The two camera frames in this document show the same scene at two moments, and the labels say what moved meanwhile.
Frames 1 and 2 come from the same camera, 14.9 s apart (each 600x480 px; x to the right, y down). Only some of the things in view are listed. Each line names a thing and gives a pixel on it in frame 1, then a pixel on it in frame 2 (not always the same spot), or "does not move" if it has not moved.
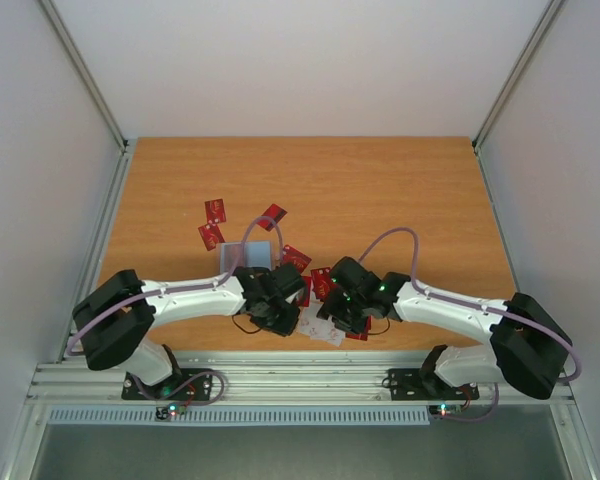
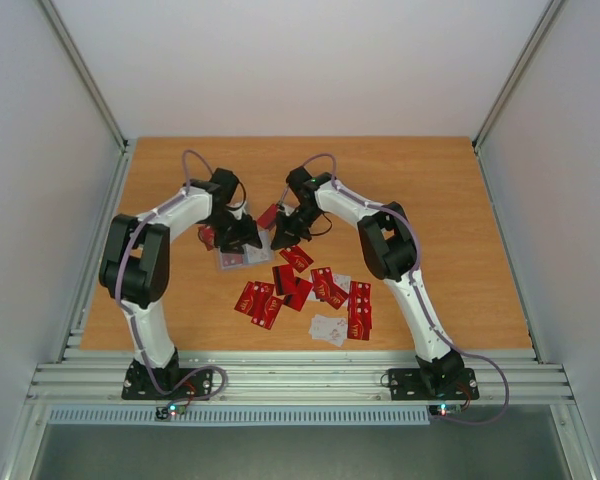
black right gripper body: [344, 318] -> [290, 228]
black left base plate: [186, 384] does not move
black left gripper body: [274, 321] -> [231, 232]
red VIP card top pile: [292, 255] does not move
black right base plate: [416, 384] does not move
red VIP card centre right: [321, 282] does not move
